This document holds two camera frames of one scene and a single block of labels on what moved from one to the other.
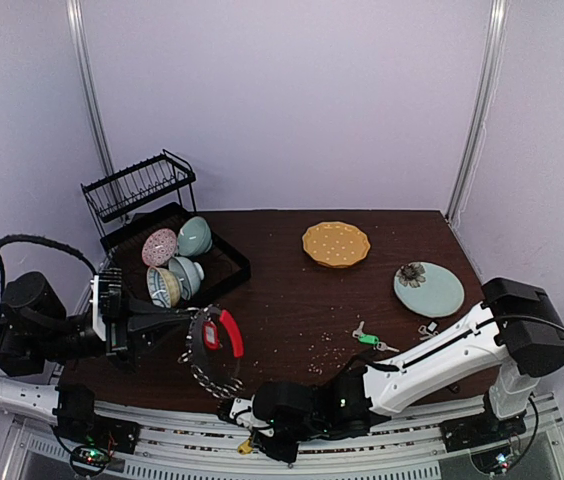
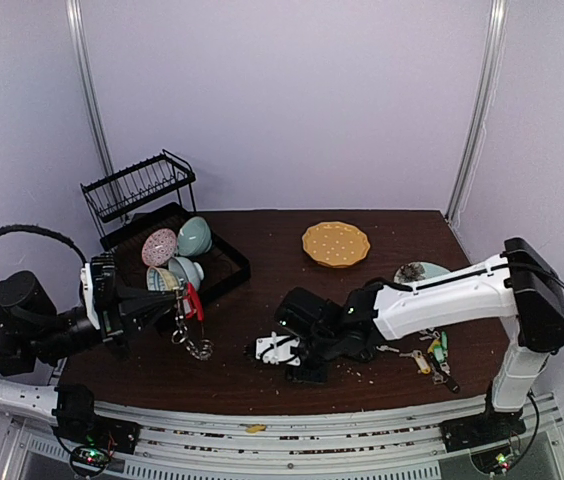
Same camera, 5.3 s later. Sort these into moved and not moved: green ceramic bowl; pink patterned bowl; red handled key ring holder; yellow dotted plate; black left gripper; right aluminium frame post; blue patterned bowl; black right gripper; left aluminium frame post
Moved: black right gripper; red handled key ring holder; black left gripper
Not moved: green ceramic bowl; right aluminium frame post; pink patterned bowl; yellow dotted plate; blue patterned bowl; left aluminium frame post
